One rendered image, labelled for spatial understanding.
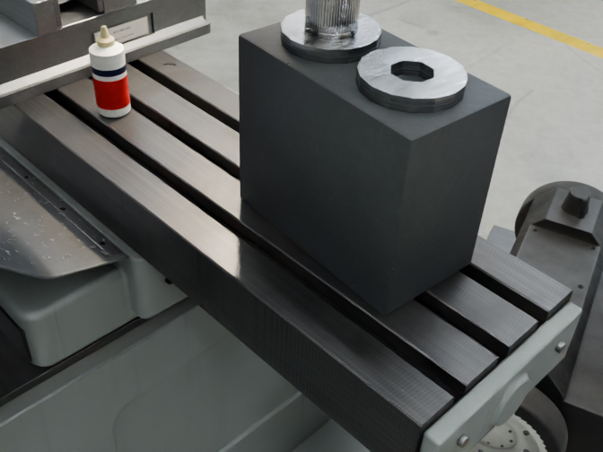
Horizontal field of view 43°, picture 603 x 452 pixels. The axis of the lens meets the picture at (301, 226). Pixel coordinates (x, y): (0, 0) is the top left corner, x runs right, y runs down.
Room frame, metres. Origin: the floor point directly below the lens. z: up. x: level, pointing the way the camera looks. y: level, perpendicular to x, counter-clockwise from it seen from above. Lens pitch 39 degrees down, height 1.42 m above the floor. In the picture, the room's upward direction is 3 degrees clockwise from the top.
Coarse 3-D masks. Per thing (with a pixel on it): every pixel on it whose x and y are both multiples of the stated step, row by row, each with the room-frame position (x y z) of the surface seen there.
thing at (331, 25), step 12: (312, 0) 0.62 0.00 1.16; (324, 0) 0.61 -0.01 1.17; (336, 0) 0.61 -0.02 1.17; (348, 0) 0.62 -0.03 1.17; (360, 0) 0.63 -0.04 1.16; (312, 12) 0.62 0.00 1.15; (324, 12) 0.61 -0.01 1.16; (336, 12) 0.61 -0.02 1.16; (348, 12) 0.62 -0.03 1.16; (312, 24) 0.62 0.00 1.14; (324, 24) 0.61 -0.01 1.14; (336, 24) 0.61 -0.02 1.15; (348, 24) 0.62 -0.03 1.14; (324, 36) 0.61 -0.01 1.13; (336, 36) 0.61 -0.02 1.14; (348, 36) 0.62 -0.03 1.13
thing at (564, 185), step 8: (552, 184) 1.20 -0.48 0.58; (560, 184) 1.19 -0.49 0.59; (568, 184) 1.18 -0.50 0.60; (576, 184) 1.18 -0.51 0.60; (584, 184) 1.18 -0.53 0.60; (536, 192) 1.20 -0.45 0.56; (544, 192) 1.18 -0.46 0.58; (592, 192) 1.16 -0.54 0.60; (600, 192) 1.17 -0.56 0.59; (528, 200) 1.19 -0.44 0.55; (520, 208) 1.19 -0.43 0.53; (528, 208) 1.18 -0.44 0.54; (520, 216) 1.18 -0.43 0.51; (520, 224) 1.18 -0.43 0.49
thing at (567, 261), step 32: (576, 192) 1.09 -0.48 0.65; (544, 224) 1.05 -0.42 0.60; (576, 224) 1.04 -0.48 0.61; (544, 256) 0.97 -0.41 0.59; (576, 256) 0.98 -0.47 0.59; (576, 288) 0.90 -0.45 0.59; (576, 352) 0.77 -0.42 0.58; (544, 384) 0.70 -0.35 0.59; (576, 384) 0.72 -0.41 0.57; (576, 416) 0.68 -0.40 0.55; (576, 448) 0.67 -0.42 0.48
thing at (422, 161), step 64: (256, 64) 0.62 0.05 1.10; (320, 64) 0.59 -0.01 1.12; (384, 64) 0.57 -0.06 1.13; (448, 64) 0.58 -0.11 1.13; (256, 128) 0.62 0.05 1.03; (320, 128) 0.55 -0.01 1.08; (384, 128) 0.50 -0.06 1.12; (448, 128) 0.50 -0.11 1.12; (256, 192) 0.62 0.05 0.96; (320, 192) 0.55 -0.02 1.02; (384, 192) 0.49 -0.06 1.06; (448, 192) 0.51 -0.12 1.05; (320, 256) 0.54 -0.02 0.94; (384, 256) 0.48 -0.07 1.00; (448, 256) 0.53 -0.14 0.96
